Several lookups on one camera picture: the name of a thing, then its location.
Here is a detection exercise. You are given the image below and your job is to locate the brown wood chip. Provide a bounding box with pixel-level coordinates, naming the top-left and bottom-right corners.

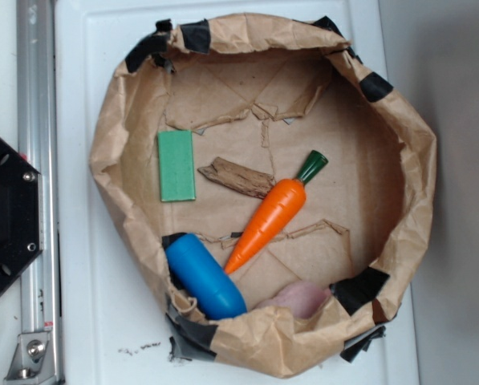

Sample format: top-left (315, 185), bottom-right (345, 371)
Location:
top-left (197, 157), bottom-right (276, 199)

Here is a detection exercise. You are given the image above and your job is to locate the orange toy carrot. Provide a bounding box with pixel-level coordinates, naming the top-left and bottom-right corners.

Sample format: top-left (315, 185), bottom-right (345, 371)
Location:
top-left (225, 150), bottom-right (328, 274)

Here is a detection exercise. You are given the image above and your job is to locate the green rectangular block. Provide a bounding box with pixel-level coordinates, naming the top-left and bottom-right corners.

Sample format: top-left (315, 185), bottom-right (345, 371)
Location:
top-left (157, 131), bottom-right (196, 202)

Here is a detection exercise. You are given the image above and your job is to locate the brown paper bag bin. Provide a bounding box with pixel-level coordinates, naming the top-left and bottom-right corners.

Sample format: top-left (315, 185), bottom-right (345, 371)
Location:
top-left (90, 13), bottom-right (436, 378)

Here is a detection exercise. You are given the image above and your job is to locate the blue plastic capsule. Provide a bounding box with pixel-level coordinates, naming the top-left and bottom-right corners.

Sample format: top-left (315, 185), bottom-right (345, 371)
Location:
top-left (162, 233), bottom-right (247, 320)

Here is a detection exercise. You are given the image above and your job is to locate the pink soft toy piece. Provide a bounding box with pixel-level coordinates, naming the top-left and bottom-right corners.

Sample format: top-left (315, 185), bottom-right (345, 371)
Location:
top-left (256, 281), bottom-right (332, 319)

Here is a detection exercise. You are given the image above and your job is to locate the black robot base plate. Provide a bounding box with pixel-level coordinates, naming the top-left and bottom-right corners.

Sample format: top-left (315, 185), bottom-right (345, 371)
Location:
top-left (0, 137), bottom-right (42, 297)

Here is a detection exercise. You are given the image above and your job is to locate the aluminium extrusion rail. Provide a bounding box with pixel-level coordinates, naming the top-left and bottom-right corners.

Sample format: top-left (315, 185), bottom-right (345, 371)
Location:
top-left (16, 1), bottom-right (64, 384)

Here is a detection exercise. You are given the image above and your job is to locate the metal corner bracket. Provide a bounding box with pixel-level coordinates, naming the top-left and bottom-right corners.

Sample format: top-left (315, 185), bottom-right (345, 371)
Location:
top-left (2, 331), bottom-right (58, 385)

